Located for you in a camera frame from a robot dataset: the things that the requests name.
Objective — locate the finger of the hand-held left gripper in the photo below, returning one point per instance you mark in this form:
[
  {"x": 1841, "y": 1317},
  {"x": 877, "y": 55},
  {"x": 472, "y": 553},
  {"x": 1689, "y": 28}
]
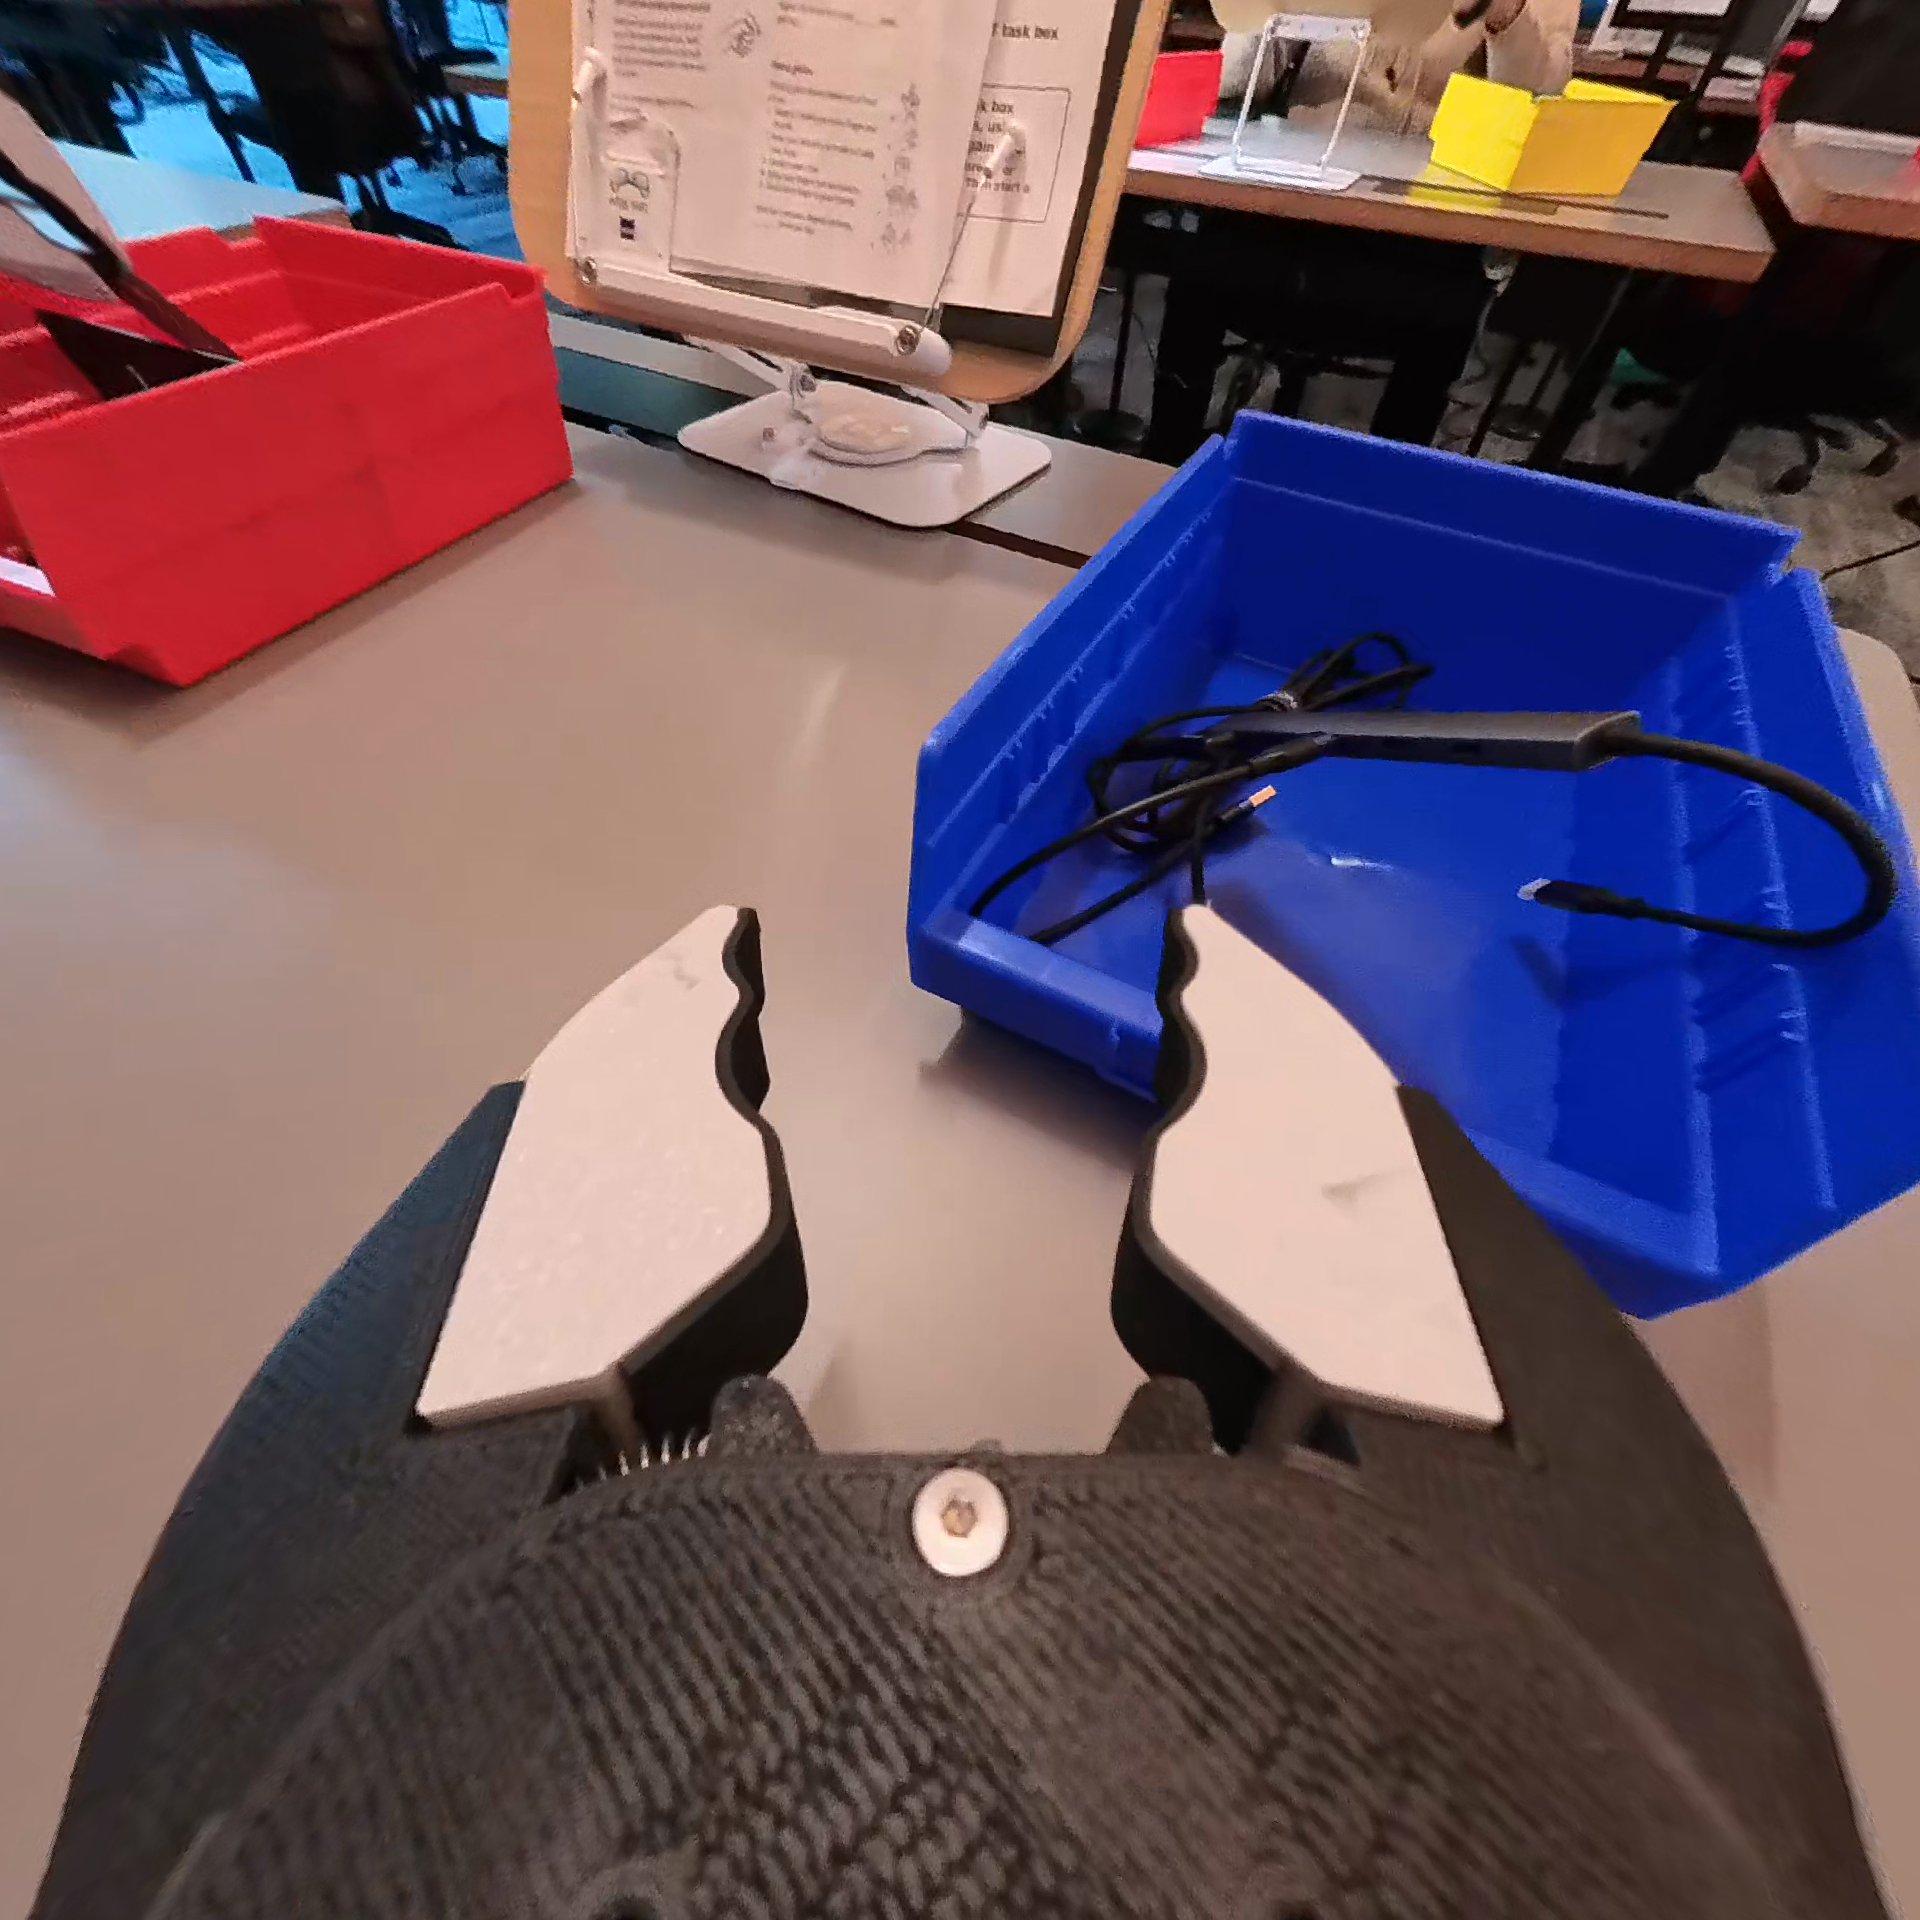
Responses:
[
  {"x": 68, "y": 263},
  {"x": 54, "y": 172}
]

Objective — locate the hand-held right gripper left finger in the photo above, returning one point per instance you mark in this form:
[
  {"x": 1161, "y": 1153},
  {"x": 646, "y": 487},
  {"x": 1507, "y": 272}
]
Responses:
[{"x": 616, "y": 1200}]

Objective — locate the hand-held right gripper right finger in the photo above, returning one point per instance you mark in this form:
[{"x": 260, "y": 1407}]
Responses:
[{"x": 1320, "y": 1200}]

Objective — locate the red plastic bin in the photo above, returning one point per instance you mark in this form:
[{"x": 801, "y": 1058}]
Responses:
[{"x": 300, "y": 480}]

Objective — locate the blue plastic bin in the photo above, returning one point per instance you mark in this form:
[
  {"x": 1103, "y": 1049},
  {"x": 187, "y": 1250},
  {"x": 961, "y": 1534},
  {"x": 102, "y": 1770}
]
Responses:
[{"x": 1652, "y": 1079}]

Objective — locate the instruction sheet on stand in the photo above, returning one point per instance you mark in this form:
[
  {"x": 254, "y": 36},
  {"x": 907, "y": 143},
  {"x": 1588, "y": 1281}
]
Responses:
[{"x": 547, "y": 225}]

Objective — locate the lens wipe packet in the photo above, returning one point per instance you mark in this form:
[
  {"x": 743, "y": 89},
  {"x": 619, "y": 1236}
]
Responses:
[{"x": 630, "y": 201}]

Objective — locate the laminated exercise sheet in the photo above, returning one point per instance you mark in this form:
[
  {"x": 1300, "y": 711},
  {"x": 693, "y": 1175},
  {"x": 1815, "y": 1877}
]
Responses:
[{"x": 839, "y": 149}]

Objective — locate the white instruction sheet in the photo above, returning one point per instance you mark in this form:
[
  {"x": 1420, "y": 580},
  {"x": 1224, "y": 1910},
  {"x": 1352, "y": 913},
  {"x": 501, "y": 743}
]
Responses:
[{"x": 1037, "y": 149}]

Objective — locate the wooden table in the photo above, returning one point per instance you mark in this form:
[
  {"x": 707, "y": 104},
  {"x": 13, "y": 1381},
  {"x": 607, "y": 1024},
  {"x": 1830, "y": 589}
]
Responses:
[{"x": 1575, "y": 225}]

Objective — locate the clear acrylic stand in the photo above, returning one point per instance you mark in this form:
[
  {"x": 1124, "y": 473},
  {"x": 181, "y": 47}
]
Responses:
[{"x": 1291, "y": 149}]

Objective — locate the yellow plastic bin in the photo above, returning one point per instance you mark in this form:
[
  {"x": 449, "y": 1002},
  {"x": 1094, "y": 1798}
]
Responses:
[{"x": 1547, "y": 143}]

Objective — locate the small red bin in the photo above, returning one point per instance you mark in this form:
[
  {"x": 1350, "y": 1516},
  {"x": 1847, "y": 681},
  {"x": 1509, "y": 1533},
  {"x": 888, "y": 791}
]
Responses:
[{"x": 1177, "y": 98}]

